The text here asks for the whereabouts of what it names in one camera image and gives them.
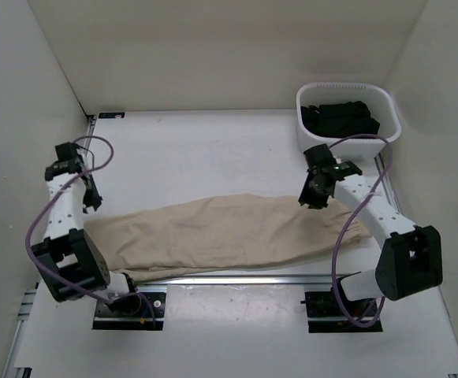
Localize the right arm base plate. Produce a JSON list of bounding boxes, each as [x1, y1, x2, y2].
[[300, 291, 383, 334]]

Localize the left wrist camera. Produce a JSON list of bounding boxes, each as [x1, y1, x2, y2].
[[55, 142, 82, 162]]

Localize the white plastic basket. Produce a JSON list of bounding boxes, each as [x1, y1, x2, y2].
[[296, 82, 401, 161]]

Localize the black trousers in basket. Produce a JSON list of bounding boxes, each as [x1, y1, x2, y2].
[[300, 101, 380, 139]]

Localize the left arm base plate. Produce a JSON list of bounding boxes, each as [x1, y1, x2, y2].
[[92, 285, 167, 332]]

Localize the beige trousers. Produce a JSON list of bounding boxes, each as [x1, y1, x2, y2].
[[85, 194, 352, 281]]

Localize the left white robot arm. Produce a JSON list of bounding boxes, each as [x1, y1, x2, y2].
[[32, 156, 142, 315]]

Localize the aluminium frame rail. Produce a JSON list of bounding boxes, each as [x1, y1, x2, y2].
[[133, 274, 344, 287]]

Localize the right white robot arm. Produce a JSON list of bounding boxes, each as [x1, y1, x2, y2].
[[299, 161, 443, 315]]

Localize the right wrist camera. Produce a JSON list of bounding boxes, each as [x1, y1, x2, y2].
[[303, 143, 337, 170]]

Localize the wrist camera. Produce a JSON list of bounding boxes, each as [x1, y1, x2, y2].
[[303, 143, 337, 170], [55, 142, 82, 162]]

